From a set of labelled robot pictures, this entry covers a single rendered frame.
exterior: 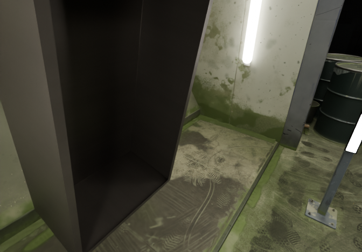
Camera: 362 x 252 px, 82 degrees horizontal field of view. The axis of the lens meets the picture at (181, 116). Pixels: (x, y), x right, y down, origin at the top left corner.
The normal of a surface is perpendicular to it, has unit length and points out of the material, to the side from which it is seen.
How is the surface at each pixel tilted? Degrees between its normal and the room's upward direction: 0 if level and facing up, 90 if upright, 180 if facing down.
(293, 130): 90
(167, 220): 0
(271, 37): 90
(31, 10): 89
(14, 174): 57
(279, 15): 90
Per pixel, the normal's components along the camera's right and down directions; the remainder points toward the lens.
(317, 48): -0.59, 0.34
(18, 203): 0.69, -0.26
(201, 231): 0.02, -0.90
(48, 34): 0.79, 0.45
